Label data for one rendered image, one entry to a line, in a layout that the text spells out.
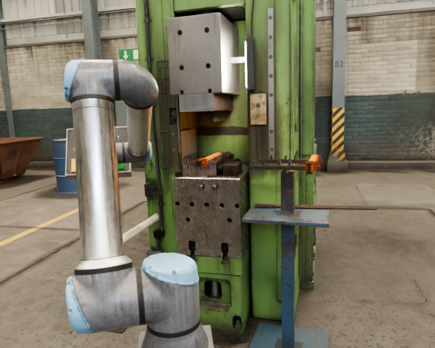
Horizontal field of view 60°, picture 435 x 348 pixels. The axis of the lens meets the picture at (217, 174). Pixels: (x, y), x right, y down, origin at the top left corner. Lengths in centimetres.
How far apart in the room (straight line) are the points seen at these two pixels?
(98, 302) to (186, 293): 22
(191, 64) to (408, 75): 645
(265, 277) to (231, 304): 27
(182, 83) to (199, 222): 77
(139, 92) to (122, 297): 56
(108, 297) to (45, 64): 925
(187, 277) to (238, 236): 106
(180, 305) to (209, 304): 128
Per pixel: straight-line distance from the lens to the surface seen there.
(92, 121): 106
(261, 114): 209
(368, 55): 806
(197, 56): 207
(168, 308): 103
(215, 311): 228
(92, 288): 102
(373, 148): 807
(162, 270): 100
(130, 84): 110
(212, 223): 206
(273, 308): 241
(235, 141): 250
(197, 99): 205
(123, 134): 217
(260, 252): 227
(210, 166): 205
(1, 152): 806
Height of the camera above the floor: 127
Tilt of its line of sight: 10 degrees down
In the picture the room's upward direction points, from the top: 2 degrees counter-clockwise
